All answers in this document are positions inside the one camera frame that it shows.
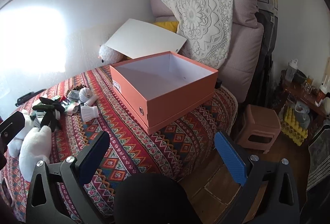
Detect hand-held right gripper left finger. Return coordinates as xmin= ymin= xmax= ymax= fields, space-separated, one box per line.
xmin=25 ymin=131 xmax=111 ymax=224

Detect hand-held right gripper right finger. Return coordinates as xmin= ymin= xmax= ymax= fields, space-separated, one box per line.
xmin=214 ymin=131 xmax=301 ymax=224

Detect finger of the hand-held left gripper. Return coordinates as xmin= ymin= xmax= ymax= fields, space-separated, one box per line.
xmin=0 ymin=112 xmax=25 ymax=155

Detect white plush bear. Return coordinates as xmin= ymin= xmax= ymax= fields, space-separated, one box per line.
xmin=7 ymin=109 xmax=53 ymax=180

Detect white plastic bulb housing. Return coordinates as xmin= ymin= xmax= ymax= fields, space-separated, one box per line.
xmin=81 ymin=106 xmax=99 ymax=122

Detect mint green pouch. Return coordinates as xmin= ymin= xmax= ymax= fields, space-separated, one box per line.
xmin=64 ymin=101 xmax=81 ymax=116

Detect orange storage box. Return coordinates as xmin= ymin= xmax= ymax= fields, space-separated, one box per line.
xmin=110 ymin=51 xmax=219 ymax=135

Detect black long pen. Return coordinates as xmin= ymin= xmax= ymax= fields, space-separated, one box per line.
xmin=15 ymin=89 xmax=46 ymax=107

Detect pink plastic stool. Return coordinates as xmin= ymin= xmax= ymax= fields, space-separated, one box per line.
xmin=235 ymin=104 xmax=282 ymax=154

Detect light bulb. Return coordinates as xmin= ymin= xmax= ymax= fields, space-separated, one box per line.
xmin=83 ymin=95 xmax=98 ymax=108

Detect white yarn ball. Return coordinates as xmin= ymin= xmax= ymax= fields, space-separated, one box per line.
xmin=79 ymin=88 xmax=93 ymax=103

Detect red patterned blanket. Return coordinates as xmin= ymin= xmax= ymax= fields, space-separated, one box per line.
xmin=0 ymin=64 xmax=239 ymax=224

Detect clear plastic box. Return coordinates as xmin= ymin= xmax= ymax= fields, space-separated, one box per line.
xmin=67 ymin=90 xmax=81 ymax=101

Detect yellow egg tray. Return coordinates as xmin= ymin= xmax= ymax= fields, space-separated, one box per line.
xmin=280 ymin=106 xmax=309 ymax=146

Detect grey plastic bag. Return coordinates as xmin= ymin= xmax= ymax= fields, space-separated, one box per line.
xmin=294 ymin=101 xmax=310 ymax=129

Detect dark grey patterned cloth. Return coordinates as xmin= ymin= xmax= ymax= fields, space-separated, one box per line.
xmin=307 ymin=128 xmax=330 ymax=191

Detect wooden side table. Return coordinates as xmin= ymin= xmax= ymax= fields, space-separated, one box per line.
xmin=280 ymin=79 xmax=330 ymax=121

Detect white plush bird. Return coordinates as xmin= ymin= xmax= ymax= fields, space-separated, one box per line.
xmin=98 ymin=44 xmax=124 ymax=64

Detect clear shaker bottle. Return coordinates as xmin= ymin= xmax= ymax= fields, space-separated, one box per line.
xmin=285 ymin=59 xmax=299 ymax=82

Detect glass cup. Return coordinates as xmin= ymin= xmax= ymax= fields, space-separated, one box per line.
xmin=304 ymin=76 xmax=314 ymax=91

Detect white bottle with red label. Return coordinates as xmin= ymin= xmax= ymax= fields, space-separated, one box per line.
xmin=316 ymin=83 xmax=328 ymax=107

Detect pink upholstered sofa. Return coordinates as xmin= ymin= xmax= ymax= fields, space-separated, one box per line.
xmin=150 ymin=0 xmax=265 ymax=103

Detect white cardboard sheet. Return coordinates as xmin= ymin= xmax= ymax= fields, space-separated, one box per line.
xmin=106 ymin=18 xmax=187 ymax=59

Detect dark hanging clothes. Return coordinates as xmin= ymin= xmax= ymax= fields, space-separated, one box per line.
xmin=255 ymin=0 xmax=280 ymax=111

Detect white lace cloth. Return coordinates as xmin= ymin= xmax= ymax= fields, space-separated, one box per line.
xmin=158 ymin=0 xmax=234 ymax=70

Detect yellow cushion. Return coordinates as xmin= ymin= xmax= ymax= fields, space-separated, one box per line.
xmin=152 ymin=21 xmax=179 ymax=33

